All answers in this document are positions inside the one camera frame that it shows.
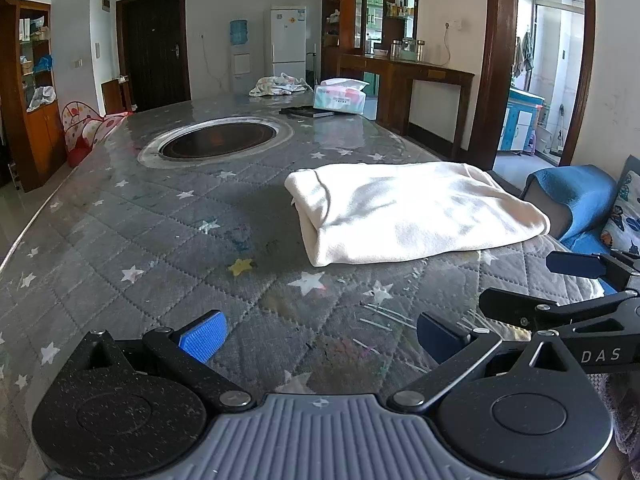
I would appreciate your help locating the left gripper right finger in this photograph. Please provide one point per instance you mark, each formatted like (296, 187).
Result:
(458, 353)

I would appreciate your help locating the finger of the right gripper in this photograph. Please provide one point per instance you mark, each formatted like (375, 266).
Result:
(584, 266)
(534, 313)

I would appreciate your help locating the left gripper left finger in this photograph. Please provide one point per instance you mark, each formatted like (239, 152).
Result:
(182, 355)

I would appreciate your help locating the cream white cloth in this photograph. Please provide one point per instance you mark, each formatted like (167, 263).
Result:
(362, 214)

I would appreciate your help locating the blue covered chair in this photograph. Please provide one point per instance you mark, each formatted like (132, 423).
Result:
(589, 211)

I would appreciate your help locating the grey quilted star tablecloth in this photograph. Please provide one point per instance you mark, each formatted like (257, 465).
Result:
(126, 248)

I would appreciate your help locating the blue white cabinet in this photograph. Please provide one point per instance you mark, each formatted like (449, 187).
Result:
(519, 125)

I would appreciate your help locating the round black induction cooktop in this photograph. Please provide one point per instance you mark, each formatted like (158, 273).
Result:
(215, 140)

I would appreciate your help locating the red white play tent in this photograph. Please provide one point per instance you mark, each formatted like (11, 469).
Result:
(84, 127)

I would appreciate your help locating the wooden console table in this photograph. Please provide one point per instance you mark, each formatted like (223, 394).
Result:
(395, 95)

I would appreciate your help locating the wooden shelf cabinet left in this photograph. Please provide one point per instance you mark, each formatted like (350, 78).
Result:
(29, 107)

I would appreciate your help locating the black notebook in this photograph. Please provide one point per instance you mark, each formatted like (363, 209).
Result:
(305, 112)

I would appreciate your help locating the tissue pack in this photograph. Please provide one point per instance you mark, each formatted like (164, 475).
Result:
(341, 95)

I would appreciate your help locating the crumpled patterned cloth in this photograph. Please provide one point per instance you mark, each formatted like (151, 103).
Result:
(283, 85)

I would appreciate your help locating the water dispenser with blue bottle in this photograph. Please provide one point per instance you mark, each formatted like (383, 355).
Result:
(240, 57)

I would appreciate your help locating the dark wooden door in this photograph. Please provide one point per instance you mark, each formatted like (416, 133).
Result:
(152, 53)

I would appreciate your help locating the wooden display cabinet right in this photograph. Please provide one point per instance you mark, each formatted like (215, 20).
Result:
(363, 27)

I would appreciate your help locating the white refrigerator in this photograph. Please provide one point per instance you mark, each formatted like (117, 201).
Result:
(285, 41)

